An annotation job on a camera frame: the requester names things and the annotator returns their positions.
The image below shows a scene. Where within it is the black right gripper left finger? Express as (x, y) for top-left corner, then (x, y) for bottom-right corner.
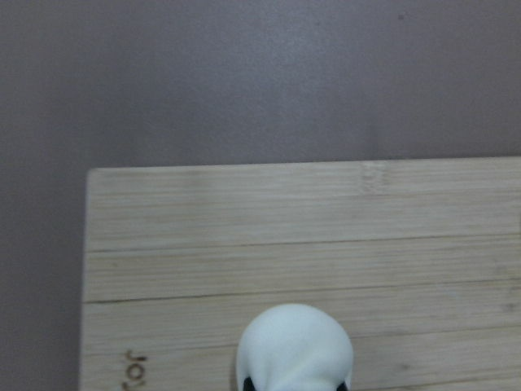
(243, 377), (254, 391)

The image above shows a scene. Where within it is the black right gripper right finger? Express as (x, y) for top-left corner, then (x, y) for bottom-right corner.
(336, 382), (349, 391)

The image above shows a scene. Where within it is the white steamed bun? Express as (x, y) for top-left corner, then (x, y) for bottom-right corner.
(235, 304), (354, 390)

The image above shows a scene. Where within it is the bamboo cutting board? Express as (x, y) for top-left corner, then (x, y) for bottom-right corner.
(80, 157), (520, 390)

